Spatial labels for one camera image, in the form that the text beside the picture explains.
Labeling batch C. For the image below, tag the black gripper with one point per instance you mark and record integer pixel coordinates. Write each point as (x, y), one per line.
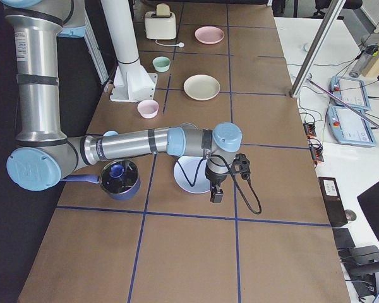
(214, 179)

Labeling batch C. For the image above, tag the blue plate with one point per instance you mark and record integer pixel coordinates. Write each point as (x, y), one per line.
(189, 174)

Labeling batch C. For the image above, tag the beige plate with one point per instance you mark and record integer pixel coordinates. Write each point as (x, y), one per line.
(201, 87)

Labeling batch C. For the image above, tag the pink plate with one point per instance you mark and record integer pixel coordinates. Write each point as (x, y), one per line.
(209, 35)

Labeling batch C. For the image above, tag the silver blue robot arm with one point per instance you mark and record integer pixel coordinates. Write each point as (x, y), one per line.
(46, 156)

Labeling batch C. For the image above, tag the dark blue saucepan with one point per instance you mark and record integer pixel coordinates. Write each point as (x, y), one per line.
(120, 179)

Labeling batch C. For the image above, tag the pink bowl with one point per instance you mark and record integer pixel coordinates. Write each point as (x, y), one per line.
(148, 108)

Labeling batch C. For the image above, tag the orange black connector board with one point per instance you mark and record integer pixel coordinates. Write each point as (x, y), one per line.
(309, 128)

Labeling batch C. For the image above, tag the black power adapter box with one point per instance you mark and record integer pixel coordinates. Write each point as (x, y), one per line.
(332, 200)

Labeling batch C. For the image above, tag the blue cup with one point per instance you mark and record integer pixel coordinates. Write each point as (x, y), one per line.
(110, 133)

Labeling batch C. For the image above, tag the green bowl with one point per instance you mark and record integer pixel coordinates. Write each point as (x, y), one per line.
(161, 64)

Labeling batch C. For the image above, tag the lower teach pendant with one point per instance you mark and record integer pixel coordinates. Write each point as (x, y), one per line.
(348, 128)

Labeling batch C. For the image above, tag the teach pendant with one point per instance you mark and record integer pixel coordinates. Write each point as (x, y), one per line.
(350, 91)
(348, 128)

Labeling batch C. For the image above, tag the upper teach pendant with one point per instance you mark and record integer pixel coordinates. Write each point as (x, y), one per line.
(350, 91)

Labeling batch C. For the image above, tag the toast slice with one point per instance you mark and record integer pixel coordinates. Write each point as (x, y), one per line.
(163, 10)

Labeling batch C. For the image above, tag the water bottle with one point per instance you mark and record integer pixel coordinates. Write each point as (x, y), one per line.
(366, 56)

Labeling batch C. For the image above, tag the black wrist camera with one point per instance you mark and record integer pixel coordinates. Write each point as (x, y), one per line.
(241, 165)

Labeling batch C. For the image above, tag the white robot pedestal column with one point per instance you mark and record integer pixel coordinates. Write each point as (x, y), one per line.
(132, 83)

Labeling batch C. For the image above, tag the aluminium frame post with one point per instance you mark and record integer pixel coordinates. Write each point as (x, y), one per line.
(325, 26)

